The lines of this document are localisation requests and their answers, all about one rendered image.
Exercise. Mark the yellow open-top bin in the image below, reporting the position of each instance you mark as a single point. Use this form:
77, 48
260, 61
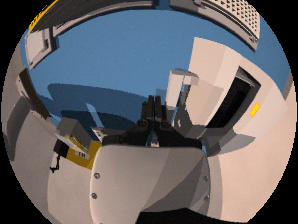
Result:
83, 159

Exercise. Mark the blue bench mat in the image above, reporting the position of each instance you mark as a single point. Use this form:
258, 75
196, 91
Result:
104, 68

